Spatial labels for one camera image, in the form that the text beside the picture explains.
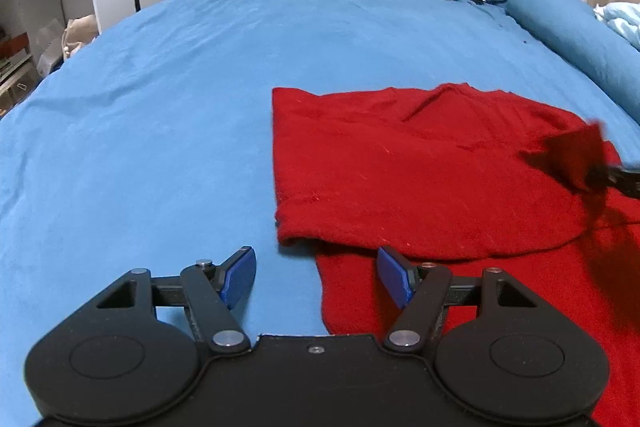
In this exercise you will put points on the beige bag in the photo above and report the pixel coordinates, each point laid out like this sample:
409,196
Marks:
77,37

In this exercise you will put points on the blue bolster pillow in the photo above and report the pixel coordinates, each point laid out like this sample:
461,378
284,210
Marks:
570,34

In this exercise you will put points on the red knit sweater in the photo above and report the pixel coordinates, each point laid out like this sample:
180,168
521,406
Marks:
425,177

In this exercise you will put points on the light blue blanket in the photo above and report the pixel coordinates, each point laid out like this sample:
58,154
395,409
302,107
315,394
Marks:
622,19

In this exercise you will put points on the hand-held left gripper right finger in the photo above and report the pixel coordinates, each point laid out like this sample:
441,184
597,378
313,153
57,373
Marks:
395,278

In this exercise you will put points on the bed with blue sheet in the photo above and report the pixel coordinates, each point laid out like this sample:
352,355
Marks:
175,107

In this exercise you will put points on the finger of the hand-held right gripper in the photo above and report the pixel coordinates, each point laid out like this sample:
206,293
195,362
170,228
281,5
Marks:
614,179

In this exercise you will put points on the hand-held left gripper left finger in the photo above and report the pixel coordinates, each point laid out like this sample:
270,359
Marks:
239,279

